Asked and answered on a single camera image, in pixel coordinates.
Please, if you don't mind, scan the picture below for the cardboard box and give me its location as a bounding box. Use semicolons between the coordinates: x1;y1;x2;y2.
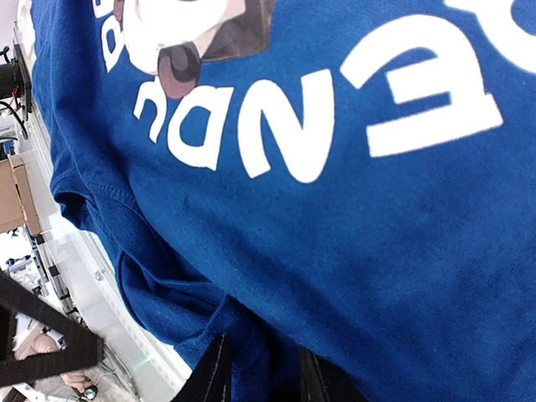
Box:
1;155;42;237

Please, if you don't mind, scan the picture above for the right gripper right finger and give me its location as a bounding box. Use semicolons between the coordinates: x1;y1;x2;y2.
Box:
300;348;330;402

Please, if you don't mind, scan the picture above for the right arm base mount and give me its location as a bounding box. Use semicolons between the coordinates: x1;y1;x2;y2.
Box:
1;44;33;140

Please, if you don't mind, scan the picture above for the blue printed t-shirt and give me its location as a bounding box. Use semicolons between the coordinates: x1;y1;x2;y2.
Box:
31;1;535;401

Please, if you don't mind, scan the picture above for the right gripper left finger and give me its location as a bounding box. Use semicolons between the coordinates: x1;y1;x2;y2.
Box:
178;334;231;402

